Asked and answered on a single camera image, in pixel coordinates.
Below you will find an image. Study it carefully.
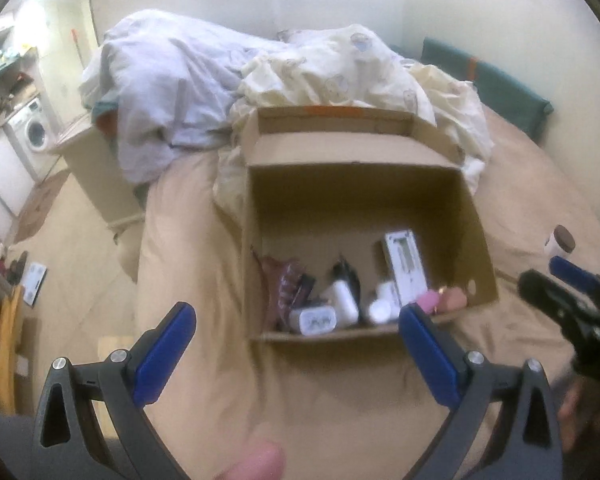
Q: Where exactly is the pink perfume bottle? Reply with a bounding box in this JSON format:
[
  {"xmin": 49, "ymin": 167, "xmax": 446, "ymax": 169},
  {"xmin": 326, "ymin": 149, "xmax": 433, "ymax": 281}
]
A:
[{"xmin": 415, "ymin": 287, "xmax": 443, "ymax": 317}]

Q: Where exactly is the cluttered kitchen shelf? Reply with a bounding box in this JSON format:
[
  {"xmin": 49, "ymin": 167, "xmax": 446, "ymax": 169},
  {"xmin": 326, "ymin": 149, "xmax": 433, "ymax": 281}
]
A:
[{"xmin": 0, "ymin": 30, "xmax": 41, "ymax": 81}]

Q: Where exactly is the teal headboard cushion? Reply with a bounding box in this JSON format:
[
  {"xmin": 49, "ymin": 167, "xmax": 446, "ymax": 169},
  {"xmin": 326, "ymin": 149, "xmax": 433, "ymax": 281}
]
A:
[{"xmin": 421, "ymin": 37, "xmax": 555, "ymax": 148}]

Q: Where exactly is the pale lavender duvet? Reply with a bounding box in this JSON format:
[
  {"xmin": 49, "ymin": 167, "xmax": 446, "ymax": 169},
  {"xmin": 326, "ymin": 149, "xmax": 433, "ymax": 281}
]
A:
[{"xmin": 77, "ymin": 9, "xmax": 291, "ymax": 183}]

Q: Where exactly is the yellow wooden chair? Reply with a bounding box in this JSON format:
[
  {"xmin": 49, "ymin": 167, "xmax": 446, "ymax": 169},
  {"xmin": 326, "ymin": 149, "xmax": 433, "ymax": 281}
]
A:
[{"xmin": 0, "ymin": 265, "xmax": 28, "ymax": 413}]

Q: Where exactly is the white low cabinet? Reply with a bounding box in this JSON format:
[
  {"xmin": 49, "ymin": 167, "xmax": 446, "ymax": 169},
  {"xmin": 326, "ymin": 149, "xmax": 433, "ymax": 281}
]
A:
[{"xmin": 0, "ymin": 132, "xmax": 38, "ymax": 216}]

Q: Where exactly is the white tube bottle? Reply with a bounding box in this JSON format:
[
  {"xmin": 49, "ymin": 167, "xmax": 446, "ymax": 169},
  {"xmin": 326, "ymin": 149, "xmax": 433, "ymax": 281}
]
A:
[{"xmin": 325, "ymin": 280, "xmax": 361, "ymax": 325}]

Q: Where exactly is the white washing machine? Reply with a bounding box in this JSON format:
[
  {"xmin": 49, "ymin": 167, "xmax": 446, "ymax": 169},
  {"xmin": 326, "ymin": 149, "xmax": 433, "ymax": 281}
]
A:
[{"xmin": 5, "ymin": 97, "xmax": 56, "ymax": 153}]

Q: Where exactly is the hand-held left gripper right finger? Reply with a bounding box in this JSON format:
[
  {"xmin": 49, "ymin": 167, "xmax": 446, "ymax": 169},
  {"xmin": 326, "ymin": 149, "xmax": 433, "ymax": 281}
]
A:
[{"xmin": 399, "ymin": 304, "xmax": 563, "ymax": 480}]

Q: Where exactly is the brown cardboard box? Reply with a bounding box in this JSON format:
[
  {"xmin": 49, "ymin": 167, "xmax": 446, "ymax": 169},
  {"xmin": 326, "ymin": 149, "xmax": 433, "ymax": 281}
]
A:
[{"xmin": 232, "ymin": 105, "xmax": 499, "ymax": 343}]

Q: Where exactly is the small white round-cap bottle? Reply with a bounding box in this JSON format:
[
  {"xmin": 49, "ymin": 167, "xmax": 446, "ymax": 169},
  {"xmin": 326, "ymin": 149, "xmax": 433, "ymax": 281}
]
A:
[{"xmin": 367, "ymin": 282, "xmax": 402, "ymax": 325}]

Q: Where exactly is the brown floor rug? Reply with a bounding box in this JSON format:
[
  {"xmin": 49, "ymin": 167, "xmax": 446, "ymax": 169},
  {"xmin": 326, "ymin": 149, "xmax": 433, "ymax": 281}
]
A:
[{"xmin": 10, "ymin": 170, "xmax": 71, "ymax": 246}]

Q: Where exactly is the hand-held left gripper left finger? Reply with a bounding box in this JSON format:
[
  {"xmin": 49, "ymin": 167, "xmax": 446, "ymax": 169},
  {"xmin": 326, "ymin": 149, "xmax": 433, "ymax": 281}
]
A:
[{"xmin": 32, "ymin": 301, "xmax": 197, "ymax": 480}]

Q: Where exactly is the white floor scale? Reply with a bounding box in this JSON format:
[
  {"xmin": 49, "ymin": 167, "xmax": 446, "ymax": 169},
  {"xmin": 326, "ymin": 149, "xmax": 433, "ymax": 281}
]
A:
[{"xmin": 22, "ymin": 262, "xmax": 48, "ymax": 307}]

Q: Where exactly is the wooden bedside table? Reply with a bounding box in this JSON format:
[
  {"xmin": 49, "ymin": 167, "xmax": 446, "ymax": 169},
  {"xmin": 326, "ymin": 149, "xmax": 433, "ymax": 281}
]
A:
[{"xmin": 47, "ymin": 120, "xmax": 148, "ymax": 233}]

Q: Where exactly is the white charger adapter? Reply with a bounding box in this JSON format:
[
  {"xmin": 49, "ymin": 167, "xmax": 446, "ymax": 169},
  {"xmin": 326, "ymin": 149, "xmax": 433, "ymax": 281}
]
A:
[{"xmin": 289, "ymin": 307, "xmax": 338, "ymax": 337}]

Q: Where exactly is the person's left hand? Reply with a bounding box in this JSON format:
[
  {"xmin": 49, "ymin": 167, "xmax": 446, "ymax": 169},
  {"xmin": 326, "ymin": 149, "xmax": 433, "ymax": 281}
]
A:
[{"xmin": 215, "ymin": 442, "xmax": 287, "ymax": 480}]

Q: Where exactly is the dark red patterned pouch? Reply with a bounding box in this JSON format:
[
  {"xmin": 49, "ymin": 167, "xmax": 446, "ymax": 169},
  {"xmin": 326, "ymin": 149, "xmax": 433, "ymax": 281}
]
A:
[{"xmin": 257, "ymin": 255, "xmax": 303, "ymax": 313}]

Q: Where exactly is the black shoe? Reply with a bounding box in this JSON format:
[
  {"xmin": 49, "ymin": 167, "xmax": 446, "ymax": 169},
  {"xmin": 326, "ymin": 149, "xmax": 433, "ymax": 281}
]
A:
[{"xmin": 7, "ymin": 251, "xmax": 29, "ymax": 286}]

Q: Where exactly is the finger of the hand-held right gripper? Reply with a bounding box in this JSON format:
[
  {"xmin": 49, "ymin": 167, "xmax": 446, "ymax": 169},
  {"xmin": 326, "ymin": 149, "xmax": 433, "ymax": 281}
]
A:
[
  {"xmin": 549, "ymin": 256, "xmax": 600, "ymax": 311},
  {"xmin": 517, "ymin": 269, "xmax": 588, "ymax": 333}
]

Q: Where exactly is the cream bear-print duvet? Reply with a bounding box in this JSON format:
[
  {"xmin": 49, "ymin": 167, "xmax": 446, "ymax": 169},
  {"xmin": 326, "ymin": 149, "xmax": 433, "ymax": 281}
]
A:
[{"xmin": 212, "ymin": 24, "xmax": 496, "ymax": 221}]

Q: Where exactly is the black red-striped stick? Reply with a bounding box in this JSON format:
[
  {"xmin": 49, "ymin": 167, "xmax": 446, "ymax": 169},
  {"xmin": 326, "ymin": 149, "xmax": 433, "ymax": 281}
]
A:
[{"xmin": 295, "ymin": 274, "xmax": 317, "ymax": 308}]

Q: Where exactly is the person's right hand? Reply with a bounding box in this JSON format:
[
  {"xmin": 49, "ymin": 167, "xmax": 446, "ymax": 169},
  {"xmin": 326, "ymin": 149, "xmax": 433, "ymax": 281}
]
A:
[{"xmin": 557, "ymin": 375, "xmax": 600, "ymax": 456}]

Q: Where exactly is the brown-lid white jar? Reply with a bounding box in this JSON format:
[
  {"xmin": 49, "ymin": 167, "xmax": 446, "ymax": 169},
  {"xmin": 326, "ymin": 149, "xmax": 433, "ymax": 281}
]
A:
[{"xmin": 544, "ymin": 225, "xmax": 576, "ymax": 259}]

